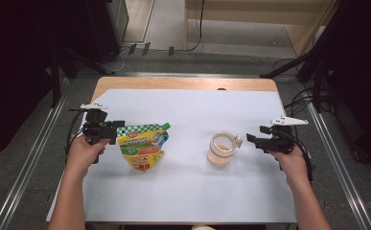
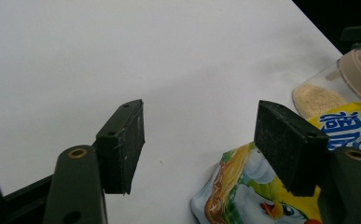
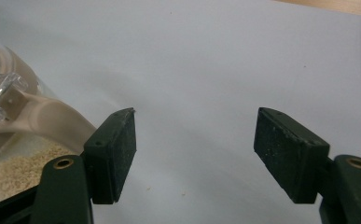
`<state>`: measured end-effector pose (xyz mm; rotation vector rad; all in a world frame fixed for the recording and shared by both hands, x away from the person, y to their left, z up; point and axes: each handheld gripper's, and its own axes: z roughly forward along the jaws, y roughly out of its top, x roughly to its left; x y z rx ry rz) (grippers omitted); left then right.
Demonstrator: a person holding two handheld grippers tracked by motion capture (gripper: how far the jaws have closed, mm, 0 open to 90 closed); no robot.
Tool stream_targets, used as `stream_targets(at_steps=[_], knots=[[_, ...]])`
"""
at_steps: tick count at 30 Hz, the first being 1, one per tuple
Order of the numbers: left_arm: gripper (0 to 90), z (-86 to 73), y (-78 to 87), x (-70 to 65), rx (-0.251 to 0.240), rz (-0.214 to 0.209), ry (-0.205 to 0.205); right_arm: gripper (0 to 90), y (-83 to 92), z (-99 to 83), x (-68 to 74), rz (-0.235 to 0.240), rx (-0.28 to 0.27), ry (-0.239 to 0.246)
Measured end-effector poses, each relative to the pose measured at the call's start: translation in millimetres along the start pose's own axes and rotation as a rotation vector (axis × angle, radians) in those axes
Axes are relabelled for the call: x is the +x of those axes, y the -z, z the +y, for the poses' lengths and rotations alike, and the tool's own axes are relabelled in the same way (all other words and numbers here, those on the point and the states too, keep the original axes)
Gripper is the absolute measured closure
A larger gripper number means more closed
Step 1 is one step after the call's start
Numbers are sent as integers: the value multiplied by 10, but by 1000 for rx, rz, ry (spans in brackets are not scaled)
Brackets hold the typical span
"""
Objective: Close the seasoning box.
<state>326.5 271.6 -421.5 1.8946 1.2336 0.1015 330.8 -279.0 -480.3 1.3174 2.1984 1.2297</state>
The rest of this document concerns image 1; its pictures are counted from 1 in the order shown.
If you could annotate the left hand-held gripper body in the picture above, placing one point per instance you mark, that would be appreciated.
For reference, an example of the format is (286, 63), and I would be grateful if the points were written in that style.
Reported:
(98, 129)

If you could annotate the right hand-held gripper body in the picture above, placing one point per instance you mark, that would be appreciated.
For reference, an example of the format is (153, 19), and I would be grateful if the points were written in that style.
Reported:
(280, 143)

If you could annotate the yellow green spout pouch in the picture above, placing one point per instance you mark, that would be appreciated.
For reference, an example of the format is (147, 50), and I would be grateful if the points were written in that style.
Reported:
(143, 147)

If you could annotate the clear plastic cup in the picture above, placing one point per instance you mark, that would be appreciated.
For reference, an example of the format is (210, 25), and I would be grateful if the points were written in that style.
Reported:
(223, 143)

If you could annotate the person's right hand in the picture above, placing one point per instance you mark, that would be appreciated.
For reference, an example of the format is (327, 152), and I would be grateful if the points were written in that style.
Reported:
(293, 167)

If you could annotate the person's left hand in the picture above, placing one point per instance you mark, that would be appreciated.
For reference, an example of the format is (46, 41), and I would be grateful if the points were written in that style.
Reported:
(82, 156)

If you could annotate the beige powder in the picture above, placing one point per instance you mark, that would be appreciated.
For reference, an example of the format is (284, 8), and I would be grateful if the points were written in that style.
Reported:
(220, 159)

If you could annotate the black metal stand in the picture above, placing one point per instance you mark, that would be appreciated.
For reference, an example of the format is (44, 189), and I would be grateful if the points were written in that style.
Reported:
(56, 76)
(320, 41)

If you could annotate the white table mat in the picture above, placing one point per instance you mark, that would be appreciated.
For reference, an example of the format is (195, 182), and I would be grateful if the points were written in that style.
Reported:
(186, 191)

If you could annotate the black cabinet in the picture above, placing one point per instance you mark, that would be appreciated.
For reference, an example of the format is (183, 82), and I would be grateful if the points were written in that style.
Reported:
(106, 28)

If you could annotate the dark curtain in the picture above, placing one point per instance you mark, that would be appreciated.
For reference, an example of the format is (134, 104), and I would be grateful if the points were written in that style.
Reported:
(365, 96)
(10, 80)

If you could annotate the light wooden desk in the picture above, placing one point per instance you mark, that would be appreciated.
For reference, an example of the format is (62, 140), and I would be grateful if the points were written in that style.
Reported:
(253, 16)

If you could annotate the aluminium floor rail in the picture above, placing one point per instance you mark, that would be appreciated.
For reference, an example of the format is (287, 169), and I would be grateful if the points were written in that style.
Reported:
(29, 159)
(339, 172)

